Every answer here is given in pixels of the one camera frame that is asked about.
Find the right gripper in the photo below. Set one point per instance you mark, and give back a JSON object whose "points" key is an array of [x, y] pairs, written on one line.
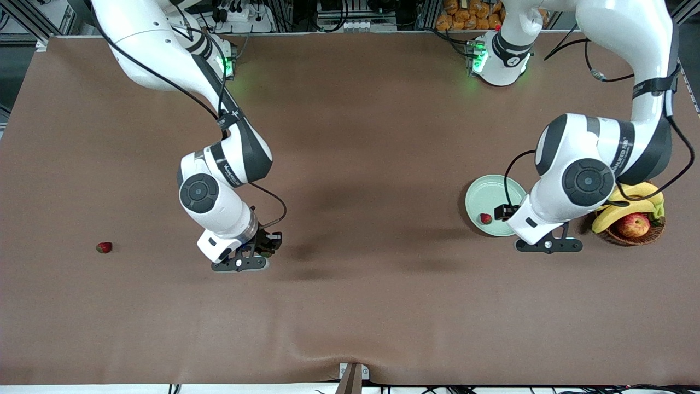
{"points": [[265, 241]]}

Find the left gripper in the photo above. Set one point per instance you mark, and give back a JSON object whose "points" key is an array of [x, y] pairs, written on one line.
{"points": [[504, 212]]}

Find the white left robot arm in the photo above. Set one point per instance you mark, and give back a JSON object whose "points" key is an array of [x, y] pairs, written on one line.
{"points": [[629, 33]]}

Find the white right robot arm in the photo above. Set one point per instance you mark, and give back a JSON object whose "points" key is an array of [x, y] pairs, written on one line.
{"points": [[147, 49]]}

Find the pale green round plate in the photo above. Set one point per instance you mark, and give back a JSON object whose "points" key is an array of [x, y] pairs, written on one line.
{"points": [[486, 197]]}

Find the brown table cover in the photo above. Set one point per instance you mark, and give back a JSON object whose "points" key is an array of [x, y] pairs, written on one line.
{"points": [[339, 306]]}

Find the brown wicker basket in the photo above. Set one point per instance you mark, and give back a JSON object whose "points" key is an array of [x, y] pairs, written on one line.
{"points": [[623, 239]]}

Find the red yellow apple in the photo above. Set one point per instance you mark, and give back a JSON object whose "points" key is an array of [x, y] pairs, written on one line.
{"points": [[633, 225]]}

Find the pile of orange buns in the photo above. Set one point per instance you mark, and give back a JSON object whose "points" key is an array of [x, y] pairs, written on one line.
{"points": [[465, 16]]}

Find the white power strip with plugs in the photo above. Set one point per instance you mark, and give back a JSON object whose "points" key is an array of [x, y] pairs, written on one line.
{"points": [[246, 15]]}

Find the white socket strip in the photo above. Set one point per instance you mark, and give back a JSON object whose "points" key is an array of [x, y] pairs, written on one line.
{"points": [[355, 25]]}

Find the metal table edge bracket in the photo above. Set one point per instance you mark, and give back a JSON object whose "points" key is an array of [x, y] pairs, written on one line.
{"points": [[353, 375]]}

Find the aluminium frame profile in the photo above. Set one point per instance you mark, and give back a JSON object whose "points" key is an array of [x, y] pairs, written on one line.
{"points": [[70, 16], [683, 11]]}

